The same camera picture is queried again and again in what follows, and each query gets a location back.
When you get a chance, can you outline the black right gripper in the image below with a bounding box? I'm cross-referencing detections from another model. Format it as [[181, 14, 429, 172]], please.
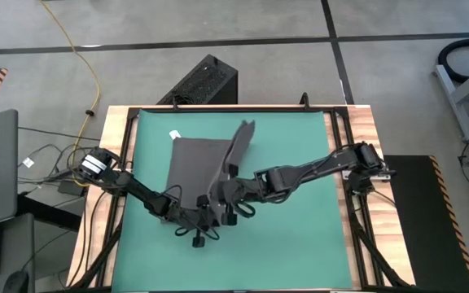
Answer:
[[217, 164, 265, 227]]

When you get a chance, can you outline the black computer mouse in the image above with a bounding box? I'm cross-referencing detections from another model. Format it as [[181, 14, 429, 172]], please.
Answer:
[[1, 269, 30, 293]]

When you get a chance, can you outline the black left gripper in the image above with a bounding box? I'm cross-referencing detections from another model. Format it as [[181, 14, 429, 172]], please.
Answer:
[[169, 195, 221, 248]]

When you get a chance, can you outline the yellow cable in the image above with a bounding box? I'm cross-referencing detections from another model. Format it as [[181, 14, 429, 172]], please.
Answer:
[[38, 0, 102, 189]]

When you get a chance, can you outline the grey metal stand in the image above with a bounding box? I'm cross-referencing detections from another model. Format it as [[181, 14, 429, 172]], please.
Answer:
[[432, 56, 469, 142]]

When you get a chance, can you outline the black power adapter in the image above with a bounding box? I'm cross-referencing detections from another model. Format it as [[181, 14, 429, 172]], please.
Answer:
[[57, 178, 85, 197]]

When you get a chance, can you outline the grey desk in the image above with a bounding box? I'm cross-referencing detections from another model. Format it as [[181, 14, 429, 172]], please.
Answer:
[[0, 212, 37, 293]]

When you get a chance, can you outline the black computer tower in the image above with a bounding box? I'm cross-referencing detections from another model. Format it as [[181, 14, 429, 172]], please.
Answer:
[[156, 53, 239, 106]]

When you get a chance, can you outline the green table mat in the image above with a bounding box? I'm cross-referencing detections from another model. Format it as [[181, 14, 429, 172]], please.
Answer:
[[111, 108, 354, 293]]

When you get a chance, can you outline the black metal table frame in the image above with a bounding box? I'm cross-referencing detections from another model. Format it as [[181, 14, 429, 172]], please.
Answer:
[[69, 92, 414, 293]]

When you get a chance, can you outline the grey woven towel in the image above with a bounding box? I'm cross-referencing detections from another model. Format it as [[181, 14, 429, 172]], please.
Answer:
[[160, 119, 256, 225]]

